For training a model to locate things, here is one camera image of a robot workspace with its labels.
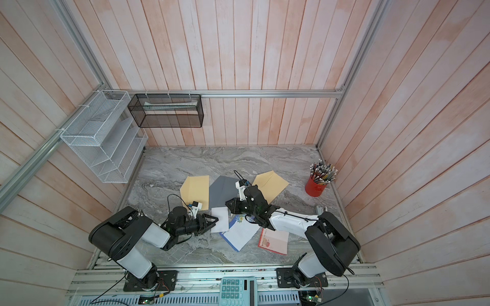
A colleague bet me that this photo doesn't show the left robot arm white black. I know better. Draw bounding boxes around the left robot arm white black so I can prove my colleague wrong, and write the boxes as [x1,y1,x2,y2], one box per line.
[89,207,219,292]

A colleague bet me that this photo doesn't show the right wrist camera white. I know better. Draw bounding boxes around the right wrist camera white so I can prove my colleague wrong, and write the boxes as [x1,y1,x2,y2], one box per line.
[236,179,249,201]

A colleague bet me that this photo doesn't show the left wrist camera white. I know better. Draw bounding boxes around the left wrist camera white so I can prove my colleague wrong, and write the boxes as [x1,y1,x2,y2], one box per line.
[189,201,202,219]

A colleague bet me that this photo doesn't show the red bordered card right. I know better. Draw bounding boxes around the red bordered card right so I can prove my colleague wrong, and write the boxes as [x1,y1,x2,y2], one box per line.
[258,229,289,255]

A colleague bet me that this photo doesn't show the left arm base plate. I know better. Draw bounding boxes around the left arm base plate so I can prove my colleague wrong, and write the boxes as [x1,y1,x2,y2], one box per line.
[123,269,178,292]

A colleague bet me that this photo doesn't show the grey envelope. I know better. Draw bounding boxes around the grey envelope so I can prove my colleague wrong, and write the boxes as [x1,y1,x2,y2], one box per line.
[209,175,239,209]

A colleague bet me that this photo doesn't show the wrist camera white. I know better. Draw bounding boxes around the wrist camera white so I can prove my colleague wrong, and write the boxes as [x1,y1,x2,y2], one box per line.
[236,179,249,201]
[189,201,202,219]

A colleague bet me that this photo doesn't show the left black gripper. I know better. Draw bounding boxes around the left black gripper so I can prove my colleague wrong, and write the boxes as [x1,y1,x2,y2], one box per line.
[177,213,219,237]

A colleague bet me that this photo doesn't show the bundle of pencils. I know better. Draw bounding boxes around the bundle of pencils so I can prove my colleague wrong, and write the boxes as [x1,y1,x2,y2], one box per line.
[310,160,338,185]

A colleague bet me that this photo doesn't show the white stapler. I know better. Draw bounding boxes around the white stapler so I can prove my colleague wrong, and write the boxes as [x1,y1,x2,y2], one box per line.
[316,206,327,215]

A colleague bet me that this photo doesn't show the red pencil cup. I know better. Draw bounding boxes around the red pencil cup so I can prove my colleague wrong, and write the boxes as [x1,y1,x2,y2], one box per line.
[305,176,327,197]

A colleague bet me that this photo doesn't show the teal calculator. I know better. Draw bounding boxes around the teal calculator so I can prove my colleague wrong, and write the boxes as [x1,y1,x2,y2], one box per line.
[218,277,259,306]

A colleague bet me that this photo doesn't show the red bordered letter paper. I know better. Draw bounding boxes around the red bordered letter paper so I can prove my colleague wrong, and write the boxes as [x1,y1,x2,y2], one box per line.
[211,207,229,233]

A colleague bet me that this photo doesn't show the blue bordered letter paper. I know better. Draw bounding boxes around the blue bordered letter paper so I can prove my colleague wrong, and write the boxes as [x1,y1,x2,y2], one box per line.
[220,215,260,252]

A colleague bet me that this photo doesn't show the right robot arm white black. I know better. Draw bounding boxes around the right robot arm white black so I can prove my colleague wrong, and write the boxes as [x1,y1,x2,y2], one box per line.
[225,184,361,289]

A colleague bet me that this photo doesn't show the yellow envelope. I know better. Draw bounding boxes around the yellow envelope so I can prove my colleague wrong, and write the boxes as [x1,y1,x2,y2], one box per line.
[253,171,289,204]
[180,175,209,210]

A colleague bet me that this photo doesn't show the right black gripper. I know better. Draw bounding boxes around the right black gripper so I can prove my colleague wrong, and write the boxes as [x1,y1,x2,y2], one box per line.
[225,198,260,219]

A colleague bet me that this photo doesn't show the white wire mesh shelf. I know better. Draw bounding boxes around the white wire mesh shelf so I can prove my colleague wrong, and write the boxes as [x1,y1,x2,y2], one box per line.
[61,91,148,184]

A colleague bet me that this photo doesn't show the black mesh basket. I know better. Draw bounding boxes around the black mesh basket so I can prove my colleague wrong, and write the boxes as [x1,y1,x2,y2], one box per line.
[128,93,204,128]

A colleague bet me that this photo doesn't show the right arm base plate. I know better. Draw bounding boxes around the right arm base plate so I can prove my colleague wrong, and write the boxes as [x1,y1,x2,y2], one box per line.
[276,267,329,289]

